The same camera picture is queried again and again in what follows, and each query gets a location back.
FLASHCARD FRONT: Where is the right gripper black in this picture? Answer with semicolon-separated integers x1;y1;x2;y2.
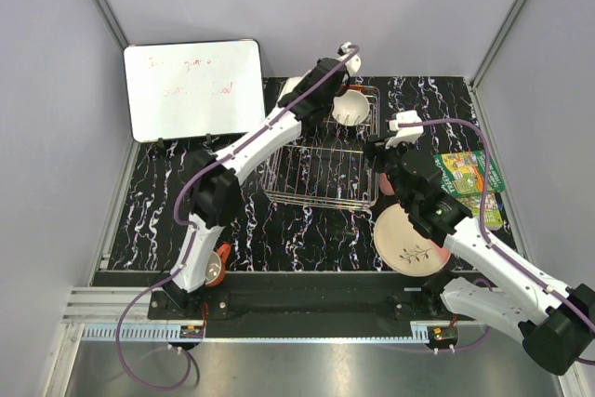
360;134;416;210

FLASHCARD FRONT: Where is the large white plate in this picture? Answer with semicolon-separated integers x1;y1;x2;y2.
276;76;302;102

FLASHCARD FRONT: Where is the small white bowl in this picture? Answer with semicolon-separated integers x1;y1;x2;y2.
331;90;370;126

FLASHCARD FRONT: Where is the wire dish rack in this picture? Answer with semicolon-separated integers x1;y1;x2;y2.
262;86;380;210

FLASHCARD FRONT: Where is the pink cream floral plate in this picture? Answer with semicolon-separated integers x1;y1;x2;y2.
373;205;451;277

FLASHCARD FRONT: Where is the orange mug white inside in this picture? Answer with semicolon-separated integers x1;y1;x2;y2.
205;244;231;287

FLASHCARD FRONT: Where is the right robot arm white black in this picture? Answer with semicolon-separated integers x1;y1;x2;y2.
364;138;594;376

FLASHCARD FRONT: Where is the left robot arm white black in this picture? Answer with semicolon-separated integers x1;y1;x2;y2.
160;49;362;319

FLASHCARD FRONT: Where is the pink plastic cup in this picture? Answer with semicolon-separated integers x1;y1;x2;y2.
378;173;395;196

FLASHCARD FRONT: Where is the green children's book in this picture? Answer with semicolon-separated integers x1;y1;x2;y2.
433;151;505;197

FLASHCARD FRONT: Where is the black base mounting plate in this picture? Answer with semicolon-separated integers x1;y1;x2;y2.
148;272;453;341

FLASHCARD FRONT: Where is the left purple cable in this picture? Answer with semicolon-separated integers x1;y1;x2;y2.
114;45;362;391

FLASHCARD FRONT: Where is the purple cable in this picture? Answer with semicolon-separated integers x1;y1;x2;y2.
114;45;362;391
385;118;595;365

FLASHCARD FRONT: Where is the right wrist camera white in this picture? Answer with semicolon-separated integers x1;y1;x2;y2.
385;110;423;149

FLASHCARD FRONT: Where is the white whiteboard black frame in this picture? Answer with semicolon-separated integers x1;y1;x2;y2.
124;39;265;143

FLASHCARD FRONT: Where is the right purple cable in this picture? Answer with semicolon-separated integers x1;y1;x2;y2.
385;118;595;365

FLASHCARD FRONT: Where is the grey slotted cable duct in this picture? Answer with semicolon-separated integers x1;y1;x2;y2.
82;322;430;344

